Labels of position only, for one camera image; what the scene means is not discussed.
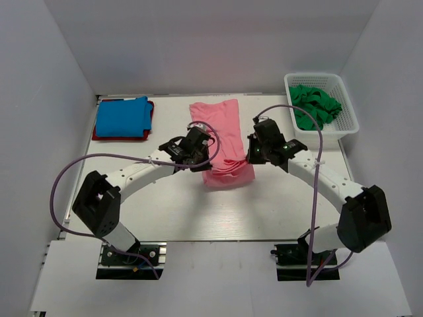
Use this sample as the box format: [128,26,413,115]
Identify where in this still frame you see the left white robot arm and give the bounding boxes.
[72,123,212,264]

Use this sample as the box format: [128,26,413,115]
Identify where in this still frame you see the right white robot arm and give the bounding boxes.
[247,119,392,264]

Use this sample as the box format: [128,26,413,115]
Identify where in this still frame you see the pink t shirt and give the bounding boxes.
[190,99,255,190]

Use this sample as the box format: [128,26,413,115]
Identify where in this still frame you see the folded red t shirt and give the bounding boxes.
[91,98,155,143]

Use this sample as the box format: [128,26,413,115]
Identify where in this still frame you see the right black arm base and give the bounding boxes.
[270,244,340,282]

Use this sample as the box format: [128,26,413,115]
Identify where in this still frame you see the white plastic basket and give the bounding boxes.
[284,73,359,151]

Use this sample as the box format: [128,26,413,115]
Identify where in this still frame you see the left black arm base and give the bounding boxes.
[96,242,167,281]

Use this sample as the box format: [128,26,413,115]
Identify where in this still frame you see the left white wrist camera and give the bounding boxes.
[188,123,207,131]

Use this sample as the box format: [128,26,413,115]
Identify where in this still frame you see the green t shirt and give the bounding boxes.
[289,85,342,131]

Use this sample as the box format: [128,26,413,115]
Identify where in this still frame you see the folded blue t shirt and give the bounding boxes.
[95,96,152,137]

